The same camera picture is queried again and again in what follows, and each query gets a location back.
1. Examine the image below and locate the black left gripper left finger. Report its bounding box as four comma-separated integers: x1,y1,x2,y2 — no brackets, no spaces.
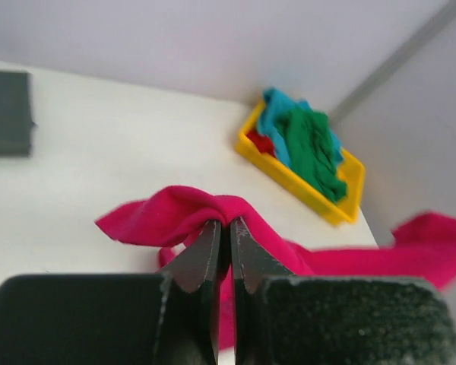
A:
0,221,221,364

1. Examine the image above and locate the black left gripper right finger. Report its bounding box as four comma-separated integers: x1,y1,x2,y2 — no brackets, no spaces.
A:
230,218,456,364

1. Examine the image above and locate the magenta t shirt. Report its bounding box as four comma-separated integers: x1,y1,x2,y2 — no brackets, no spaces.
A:
94,185,456,353

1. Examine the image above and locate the yellow plastic bin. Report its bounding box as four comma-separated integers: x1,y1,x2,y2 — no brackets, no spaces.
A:
235,100,366,226

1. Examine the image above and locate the green t shirt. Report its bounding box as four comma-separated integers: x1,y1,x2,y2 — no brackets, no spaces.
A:
275,106,347,203

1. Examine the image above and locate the red t shirt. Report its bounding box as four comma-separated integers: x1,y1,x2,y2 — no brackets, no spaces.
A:
246,129,276,158

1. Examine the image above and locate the teal t shirt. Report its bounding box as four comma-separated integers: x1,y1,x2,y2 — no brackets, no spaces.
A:
256,88,343,169

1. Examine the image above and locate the folded grey t shirt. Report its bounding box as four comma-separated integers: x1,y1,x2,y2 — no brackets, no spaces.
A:
0,70,35,157

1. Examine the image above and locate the right aluminium frame post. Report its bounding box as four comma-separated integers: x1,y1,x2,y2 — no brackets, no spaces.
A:
329,0,456,125

